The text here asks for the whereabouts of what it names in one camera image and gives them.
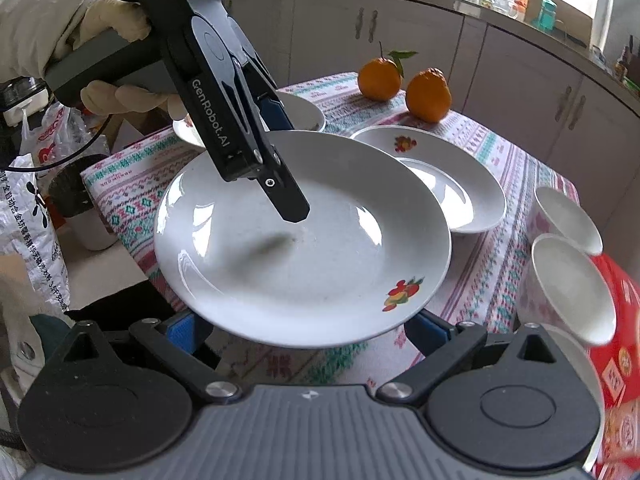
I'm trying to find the large white fruit-print plate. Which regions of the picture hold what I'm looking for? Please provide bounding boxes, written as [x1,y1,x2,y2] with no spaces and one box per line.
[154,131,451,349]

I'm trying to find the white bowl pink pattern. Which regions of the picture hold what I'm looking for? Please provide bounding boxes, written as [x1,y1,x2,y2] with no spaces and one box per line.
[516,234,617,348]

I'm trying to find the left gloved hand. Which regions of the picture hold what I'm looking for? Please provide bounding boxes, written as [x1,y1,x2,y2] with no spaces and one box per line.
[74,0,188,120]

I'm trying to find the white plate behind gripper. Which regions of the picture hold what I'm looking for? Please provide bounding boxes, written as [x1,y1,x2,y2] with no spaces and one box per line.
[172,90,326,148]

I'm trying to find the orange with leaf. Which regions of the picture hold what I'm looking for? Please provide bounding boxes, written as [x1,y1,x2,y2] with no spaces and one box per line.
[357,42,418,102]

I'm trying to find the red white plastic bag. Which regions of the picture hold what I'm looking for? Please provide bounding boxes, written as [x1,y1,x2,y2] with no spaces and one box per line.
[12,102,110,177]

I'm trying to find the bumpy orange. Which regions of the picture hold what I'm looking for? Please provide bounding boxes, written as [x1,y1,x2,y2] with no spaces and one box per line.
[406,67,452,124]

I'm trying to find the red cardboard box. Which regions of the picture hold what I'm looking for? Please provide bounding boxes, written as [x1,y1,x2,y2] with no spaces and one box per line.
[589,255,640,479]

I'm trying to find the white printed plastic bag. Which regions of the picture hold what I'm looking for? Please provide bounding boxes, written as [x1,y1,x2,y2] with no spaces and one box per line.
[1,154,70,312]

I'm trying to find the teal container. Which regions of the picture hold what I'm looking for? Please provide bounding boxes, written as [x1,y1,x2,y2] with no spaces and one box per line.
[533,0,556,32]

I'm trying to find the brown cardboard box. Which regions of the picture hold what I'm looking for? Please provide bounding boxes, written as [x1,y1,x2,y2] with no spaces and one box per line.
[524,0,592,47]

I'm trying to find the black cable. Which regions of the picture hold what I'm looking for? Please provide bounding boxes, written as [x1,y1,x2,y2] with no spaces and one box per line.
[0,112,114,174]

